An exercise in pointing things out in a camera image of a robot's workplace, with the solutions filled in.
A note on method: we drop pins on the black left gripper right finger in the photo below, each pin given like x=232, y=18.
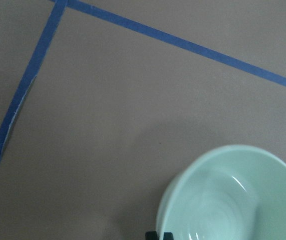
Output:
x=168, y=236

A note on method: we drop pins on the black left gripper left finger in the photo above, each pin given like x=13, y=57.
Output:
x=151, y=235

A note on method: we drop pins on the mint green bowl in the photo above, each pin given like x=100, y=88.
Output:
x=231, y=192

